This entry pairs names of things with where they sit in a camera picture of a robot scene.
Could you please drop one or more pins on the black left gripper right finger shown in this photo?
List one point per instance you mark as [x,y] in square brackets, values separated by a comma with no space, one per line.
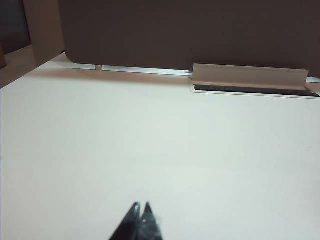
[148,225]

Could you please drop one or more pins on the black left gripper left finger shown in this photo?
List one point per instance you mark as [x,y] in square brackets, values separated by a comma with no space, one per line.
[128,225]

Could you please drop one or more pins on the grey desk partition panel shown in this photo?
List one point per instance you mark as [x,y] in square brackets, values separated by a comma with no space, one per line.
[175,30]

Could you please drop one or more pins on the beige building column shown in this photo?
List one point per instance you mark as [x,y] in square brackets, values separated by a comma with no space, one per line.
[45,30]

